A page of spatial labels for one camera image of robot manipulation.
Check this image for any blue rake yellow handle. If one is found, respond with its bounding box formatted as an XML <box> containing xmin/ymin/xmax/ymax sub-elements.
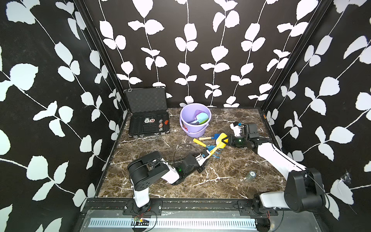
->
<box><xmin>193</xmin><ymin>138</ymin><xmax>223</xmax><ymax>159</ymax></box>

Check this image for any yellow plastic square shovel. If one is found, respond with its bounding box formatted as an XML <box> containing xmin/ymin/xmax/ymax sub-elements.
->
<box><xmin>206</xmin><ymin>133</ymin><xmax>229</xmax><ymax>156</ymax></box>

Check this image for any blue metal trowel wooden handle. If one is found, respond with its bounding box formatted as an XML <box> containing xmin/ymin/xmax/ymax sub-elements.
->
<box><xmin>198</xmin><ymin>133</ymin><xmax>220</xmax><ymax>141</ymax></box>

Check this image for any light blue plastic trowel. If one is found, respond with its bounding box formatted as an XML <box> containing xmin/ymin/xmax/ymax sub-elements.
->
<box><xmin>192</xmin><ymin>112</ymin><xmax>209</xmax><ymax>125</ymax></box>

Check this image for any purple scoop pink handle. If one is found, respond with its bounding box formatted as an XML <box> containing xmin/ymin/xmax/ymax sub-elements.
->
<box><xmin>194</xmin><ymin>110</ymin><xmax>204</xmax><ymax>117</ymax></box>

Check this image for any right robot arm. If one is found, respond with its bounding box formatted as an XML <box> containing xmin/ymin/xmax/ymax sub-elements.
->
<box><xmin>226</xmin><ymin>122</ymin><xmax>330</xmax><ymax>214</ymax></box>

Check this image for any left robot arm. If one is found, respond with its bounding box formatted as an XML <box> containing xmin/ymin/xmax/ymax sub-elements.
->
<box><xmin>127</xmin><ymin>150</ymin><xmax>211</xmax><ymax>208</ymax></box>

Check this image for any purple plastic bucket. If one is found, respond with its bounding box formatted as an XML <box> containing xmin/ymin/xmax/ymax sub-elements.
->
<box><xmin>179</xmin><ymin>103</ymin><xmax>212</xmax><ymax>138</ymax></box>

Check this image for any open black tool case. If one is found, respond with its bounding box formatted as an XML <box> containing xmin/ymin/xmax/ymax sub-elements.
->
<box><xmin>124</xmin><ymin>87</ymin><xmax>170</xmax><ymax>138</ymax></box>

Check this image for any white perforated strip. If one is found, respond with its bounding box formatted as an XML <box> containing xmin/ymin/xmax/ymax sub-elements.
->
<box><xmin>88</xmin><ymin>218</ymin><xmax>257</xmax><ymax>230</ymax></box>

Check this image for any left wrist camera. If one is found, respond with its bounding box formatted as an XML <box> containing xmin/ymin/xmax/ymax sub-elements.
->
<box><xmin>195</xmin><ymin>154</ymin><xmax>207</xmax><ymax>166</ymax></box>

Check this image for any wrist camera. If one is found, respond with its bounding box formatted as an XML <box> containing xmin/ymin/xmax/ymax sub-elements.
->
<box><xmin>230</xmin><ymin>122</ymin><xmax>243</xmax><ymax>137</ymax></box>
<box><xmin>195</xmin><ymin>154</ymin><xmax>207</xmax><ymax>166</ymax></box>

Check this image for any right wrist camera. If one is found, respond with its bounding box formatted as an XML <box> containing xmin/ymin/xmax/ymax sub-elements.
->
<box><xmin>230</xmin><ymin>122</ymin><xmax>243</xmax><ymax>137</ymax></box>

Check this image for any black front rail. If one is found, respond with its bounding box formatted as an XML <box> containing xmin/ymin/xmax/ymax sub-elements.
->
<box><xmin>83</xmin><ymin>198</ymin><xmax>312</xmax><ymax>217</ymax></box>

